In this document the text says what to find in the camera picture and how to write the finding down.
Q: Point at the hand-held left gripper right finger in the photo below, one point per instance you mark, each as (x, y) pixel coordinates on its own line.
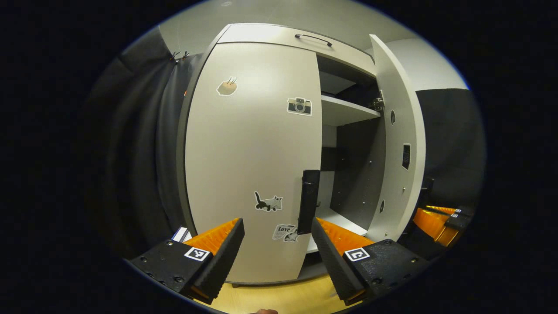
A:
(329, 261)

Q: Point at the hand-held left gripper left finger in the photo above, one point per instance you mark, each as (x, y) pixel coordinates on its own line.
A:
(224, 257)

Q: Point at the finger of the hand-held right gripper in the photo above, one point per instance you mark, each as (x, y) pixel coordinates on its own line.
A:
(436, 226)
(464, 210)

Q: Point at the white double-door shoe cabinet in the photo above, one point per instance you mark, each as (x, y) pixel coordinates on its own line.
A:
(355, 174)

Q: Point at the cabinet door with headphone sticker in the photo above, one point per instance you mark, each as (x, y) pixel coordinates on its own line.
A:
(399, 131)

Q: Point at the cabinet door with camera sticker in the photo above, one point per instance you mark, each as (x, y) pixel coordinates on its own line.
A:
(244, 152)

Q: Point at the metal door hinge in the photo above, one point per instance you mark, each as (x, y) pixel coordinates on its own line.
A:
(377, 104)

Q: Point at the white cabinet shelf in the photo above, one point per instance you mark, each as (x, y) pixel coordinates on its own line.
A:
(344, 111)

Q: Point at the white cabinet drawer front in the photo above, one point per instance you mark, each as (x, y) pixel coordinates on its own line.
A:
(261, 34)

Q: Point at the white blue packet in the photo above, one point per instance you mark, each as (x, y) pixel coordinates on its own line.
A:
(181, 234)

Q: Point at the black backdrop cloth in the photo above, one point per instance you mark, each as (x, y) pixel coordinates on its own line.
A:
(453, 139)
(139, 152)

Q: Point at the black binder clip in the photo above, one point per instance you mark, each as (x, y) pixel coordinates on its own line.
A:
(174, 56)
(185, 55)

